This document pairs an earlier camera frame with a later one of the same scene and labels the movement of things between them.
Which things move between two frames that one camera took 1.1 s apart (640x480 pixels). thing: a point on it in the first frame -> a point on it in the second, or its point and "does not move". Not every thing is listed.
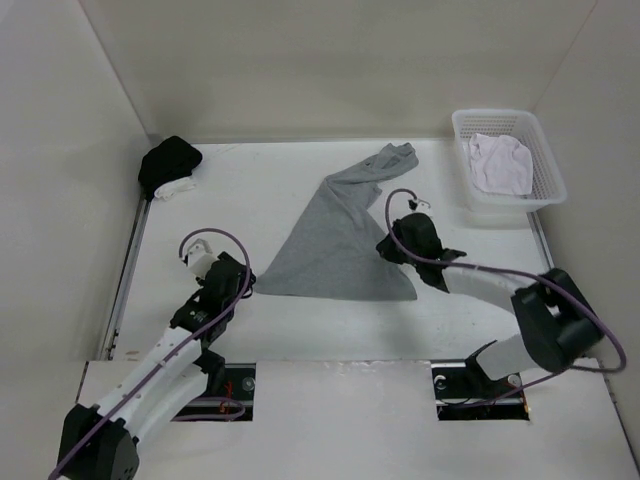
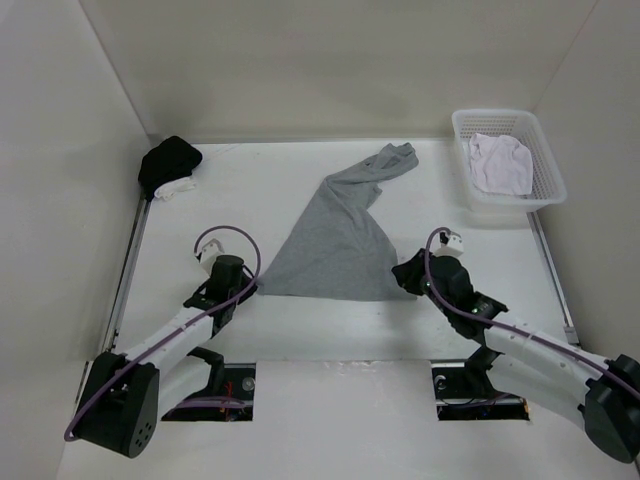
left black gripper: (242, 280) does not move
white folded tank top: (171, 187) does not move
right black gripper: (386, 248) -> (407, 273)
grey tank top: (332, 250) does not move
